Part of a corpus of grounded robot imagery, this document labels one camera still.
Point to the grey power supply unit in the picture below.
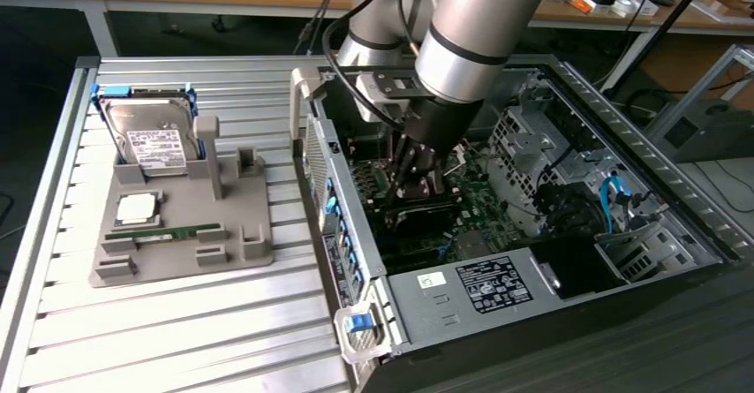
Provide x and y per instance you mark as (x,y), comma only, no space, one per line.
(441,296)

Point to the grey plastic parts rack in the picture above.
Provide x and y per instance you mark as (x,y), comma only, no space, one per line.
(229,216)

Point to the black open PC case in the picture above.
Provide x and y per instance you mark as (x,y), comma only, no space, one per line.
(530,357)

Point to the silver chipset heatsink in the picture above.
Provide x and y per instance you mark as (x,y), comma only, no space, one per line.
(472,244)

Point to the hard disk in blue caddy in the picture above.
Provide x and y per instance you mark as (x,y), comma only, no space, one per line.
(153,145)

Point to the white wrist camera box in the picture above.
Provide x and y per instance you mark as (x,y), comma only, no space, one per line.
(371,90)

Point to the beige case corner fixture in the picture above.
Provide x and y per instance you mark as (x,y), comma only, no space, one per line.
(303,84)

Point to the blue case latch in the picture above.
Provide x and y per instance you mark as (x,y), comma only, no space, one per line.
(359,324)

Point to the dark grey computer tower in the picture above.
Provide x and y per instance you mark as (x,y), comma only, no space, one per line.
(706,132)

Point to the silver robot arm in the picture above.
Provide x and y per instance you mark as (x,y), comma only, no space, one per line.
(464,35)

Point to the silver CPU chip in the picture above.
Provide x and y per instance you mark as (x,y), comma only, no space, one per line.
(136,209)

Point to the black stand pole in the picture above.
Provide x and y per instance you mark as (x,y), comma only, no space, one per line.
(666,26)

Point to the silver socket cover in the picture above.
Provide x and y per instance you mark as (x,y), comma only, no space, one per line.
(459,165)

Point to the black low-profile graphics card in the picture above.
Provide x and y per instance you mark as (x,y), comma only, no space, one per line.
(420,221)

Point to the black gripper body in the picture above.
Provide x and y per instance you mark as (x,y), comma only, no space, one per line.
(441,123)

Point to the white small box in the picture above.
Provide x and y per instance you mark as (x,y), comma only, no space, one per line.
(632,9)

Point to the orange small box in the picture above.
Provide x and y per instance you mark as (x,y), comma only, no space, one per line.
(583,4)

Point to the green RAM stick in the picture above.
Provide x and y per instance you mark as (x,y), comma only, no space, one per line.
(176,233)

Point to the green Dell motherboard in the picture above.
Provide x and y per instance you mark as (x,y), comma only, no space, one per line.
(483,207)

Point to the silver perforated drive cage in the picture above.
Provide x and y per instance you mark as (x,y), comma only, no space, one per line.
(520,141)

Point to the translucent case corner fixture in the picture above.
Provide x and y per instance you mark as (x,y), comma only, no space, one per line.
(361,349)

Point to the aluminium profile frame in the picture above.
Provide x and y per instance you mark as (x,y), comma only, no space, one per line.
(730,64)

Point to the silver slotted disk bay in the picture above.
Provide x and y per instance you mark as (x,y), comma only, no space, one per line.
(639,256)

